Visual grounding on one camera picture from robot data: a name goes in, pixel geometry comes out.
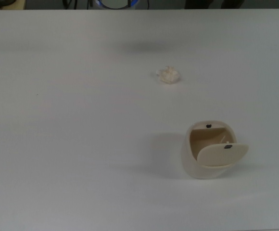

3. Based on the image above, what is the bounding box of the small white lidded bin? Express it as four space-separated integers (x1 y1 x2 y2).
181 119 250 180

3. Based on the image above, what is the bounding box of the dark bulky object behind table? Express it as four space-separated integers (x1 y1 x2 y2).
184 0 245 10

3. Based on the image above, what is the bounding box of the crumpled white paper trash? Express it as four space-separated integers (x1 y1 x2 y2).
155 65 180 85

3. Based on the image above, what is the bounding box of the thin black cable behind table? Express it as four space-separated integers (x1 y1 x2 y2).
62 0 78 9

